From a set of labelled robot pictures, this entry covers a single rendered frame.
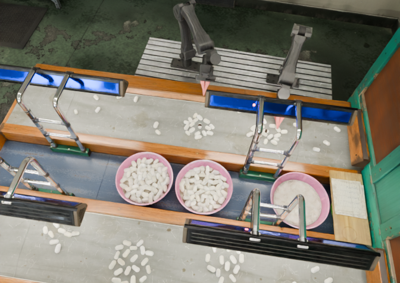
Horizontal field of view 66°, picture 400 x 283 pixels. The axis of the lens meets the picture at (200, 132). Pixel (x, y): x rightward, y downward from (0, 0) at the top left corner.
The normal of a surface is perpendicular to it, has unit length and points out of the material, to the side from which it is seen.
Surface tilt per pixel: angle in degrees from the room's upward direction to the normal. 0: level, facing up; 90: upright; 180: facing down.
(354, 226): 0
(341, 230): 0
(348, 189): 0
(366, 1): 89
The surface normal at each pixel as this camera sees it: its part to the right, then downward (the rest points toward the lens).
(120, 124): 0.02, -0.52
